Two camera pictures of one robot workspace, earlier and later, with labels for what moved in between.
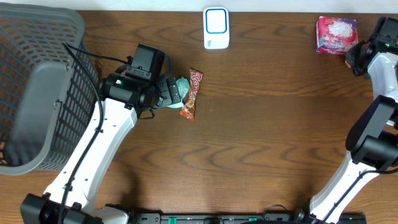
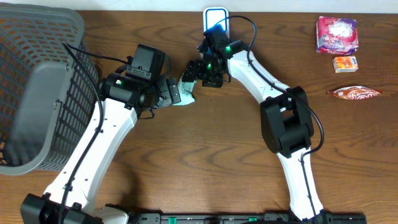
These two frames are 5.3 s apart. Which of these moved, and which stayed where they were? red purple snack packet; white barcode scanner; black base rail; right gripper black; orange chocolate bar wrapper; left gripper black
Moved: right gripper black; orange chocolate bar wrapper
Stayed: red purple snack packet; black base rail; white barcode scanner; left gripper black
